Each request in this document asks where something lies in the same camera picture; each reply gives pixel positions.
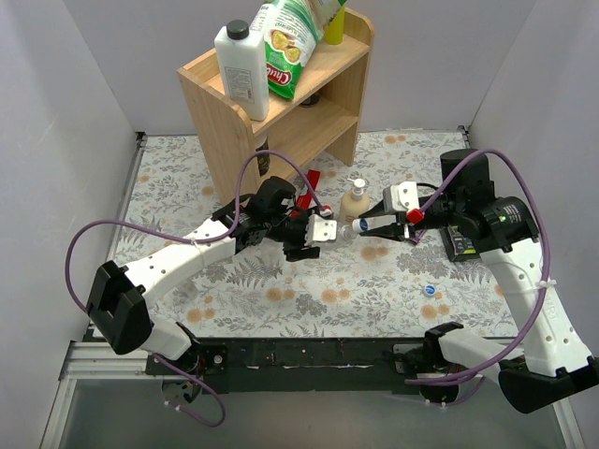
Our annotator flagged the clear plastic bottle front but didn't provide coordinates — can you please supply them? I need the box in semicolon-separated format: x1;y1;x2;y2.
335;224;358;244

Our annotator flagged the clear plastic bottle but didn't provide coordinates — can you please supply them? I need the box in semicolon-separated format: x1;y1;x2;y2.
258;240;285;267
335;224;358;244

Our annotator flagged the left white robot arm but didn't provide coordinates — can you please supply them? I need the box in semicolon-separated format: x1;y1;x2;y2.
86;177;336;374

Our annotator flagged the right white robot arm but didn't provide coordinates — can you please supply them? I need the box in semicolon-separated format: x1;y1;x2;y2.
352;149;598;413

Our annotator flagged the beige lotion bottle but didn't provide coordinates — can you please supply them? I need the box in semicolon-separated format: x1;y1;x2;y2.
338;178;370;225

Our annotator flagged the dark bottle in shelf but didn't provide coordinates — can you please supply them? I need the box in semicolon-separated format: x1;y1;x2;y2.
256;135;270;176

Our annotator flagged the white bottle black cap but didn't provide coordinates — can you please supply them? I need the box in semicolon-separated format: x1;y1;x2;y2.
214;20;270;122

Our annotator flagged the yellow bottle on shelf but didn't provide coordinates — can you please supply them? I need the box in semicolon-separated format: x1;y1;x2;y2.
324;7;345;45

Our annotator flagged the red box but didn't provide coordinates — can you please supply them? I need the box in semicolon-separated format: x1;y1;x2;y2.
292;169;321;216

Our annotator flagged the black green box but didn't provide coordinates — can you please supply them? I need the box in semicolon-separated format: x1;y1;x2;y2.
440;226;479;263

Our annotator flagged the floral table mat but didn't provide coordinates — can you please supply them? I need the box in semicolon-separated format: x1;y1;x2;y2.
125;136;517;338

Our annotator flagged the wooden shelf unit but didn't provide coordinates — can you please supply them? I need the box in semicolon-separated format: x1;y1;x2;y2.
178;8;374;204

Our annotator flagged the small clear glass cup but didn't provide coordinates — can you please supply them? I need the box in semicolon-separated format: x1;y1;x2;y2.
177;279;198;300

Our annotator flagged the black base bar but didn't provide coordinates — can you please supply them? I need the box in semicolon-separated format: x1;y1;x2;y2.
144;336;481;397

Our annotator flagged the green chips bag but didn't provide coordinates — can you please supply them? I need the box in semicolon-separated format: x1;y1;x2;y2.
250;0;344;99

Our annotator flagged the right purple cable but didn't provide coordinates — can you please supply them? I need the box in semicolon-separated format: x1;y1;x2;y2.
404;148;552;406

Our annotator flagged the purple cable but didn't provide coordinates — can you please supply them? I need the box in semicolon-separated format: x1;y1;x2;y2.
404;148;552;406
65;150;336;314

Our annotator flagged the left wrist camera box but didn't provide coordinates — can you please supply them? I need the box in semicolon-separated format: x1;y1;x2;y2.
306;215;337;246

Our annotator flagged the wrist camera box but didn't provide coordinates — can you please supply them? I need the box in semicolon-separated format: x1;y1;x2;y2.
306;215;337;246
383;181;425;225

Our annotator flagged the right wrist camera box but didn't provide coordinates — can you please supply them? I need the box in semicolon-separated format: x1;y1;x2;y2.
383;181;425;225

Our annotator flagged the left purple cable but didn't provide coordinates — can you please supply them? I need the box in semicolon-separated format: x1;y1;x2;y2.
65;150;336;314

